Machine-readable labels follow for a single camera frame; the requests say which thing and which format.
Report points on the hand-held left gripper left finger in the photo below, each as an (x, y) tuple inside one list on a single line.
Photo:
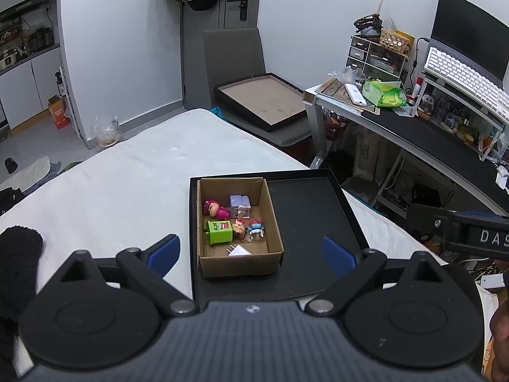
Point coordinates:
[(163, 252)]

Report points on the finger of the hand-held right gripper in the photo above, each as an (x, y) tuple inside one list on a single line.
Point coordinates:
[(431, 219)]

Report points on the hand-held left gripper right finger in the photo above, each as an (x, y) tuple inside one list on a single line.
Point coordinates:
[(338, 254)]

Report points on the black shallow tray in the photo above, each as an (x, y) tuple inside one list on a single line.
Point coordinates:
[(310, 215)]

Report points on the green cartoon toy box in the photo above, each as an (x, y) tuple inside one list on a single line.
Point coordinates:
[(218, 232)]

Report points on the pink bear figure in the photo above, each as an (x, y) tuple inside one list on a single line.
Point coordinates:
[(214, 210)]

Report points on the brown cardboard box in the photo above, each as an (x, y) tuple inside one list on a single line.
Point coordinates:
[(238, 266)]

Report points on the white plug charger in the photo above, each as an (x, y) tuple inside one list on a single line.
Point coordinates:
[(240, 251)]

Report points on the small round head figure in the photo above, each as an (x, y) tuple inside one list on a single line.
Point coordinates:
[(239, 227)]

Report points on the red crab figure with bottle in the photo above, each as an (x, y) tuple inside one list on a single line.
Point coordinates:
[(256, 227)]

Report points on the lavender block toy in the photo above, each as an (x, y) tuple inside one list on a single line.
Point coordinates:
[(238, 203)]

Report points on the white metal rack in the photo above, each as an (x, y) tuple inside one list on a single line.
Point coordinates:
[(391, 179)]

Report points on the white power adapter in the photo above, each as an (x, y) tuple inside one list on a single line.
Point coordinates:
[(503, 177)]

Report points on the black desk mat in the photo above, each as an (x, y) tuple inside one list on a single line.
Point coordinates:
[(429, 139)]

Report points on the printed tote bag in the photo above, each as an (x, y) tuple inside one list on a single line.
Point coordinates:
[(366, 153)]

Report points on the person's bare leg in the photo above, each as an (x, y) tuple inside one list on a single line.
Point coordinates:
[(500, 342)]

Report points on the grey animal figurine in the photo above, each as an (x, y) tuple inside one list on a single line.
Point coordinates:
[(426, 107)]

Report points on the white monitor riser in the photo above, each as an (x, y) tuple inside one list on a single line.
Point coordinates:
[(457, 99)]

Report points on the red plastic basket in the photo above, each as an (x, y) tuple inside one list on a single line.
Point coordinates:
[(336, 126)]

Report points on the red cap white bottle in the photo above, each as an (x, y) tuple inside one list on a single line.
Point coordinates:
[(417, 89)]

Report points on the clear plastic bag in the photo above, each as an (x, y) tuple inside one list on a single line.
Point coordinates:
[(106, 133)]

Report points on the green plastic packet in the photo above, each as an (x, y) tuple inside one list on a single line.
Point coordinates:
[(383, 94)]

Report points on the black fuzzy cloth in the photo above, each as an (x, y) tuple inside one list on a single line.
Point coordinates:
[(20, 262)]

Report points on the white power bank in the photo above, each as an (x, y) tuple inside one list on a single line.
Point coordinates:
[(355, 93)]

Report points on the white keyboard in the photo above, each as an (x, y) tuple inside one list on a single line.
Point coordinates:
[(465, 75)]

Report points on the grey desk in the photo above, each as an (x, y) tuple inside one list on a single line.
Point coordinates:
[(322, 105)]

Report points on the teal bed sheet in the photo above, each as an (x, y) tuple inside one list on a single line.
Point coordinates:
[(216, 112)]

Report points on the pile of clothes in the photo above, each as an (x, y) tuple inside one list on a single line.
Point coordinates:
[(28, 175)]

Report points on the patterned brown mat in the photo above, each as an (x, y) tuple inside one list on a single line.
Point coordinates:
[(330, 87)]

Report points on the orange carton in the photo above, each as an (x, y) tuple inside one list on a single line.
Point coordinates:
[(58, 113)]

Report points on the grey drawer organizer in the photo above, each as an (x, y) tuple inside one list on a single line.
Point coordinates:
[(370, 55)]

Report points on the black slipper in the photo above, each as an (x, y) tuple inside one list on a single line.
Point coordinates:
[(11, 165)]

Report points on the woven basket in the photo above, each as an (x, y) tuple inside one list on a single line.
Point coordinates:
[(391, 40)]

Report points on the yellow box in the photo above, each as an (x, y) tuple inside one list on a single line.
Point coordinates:
[(403, 35)]

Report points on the black monitor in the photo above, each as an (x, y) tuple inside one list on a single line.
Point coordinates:
[(469, 36)]

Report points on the grey chair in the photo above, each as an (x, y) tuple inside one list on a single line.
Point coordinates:
[(234, 55)]

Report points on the white kitchen cabinet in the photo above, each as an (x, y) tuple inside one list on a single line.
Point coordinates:
[(24, 87)]

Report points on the white stick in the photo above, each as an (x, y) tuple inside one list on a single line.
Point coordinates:
[(379, 8)]

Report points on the black picture frame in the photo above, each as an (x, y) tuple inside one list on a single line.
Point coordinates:
[(262, 101)]

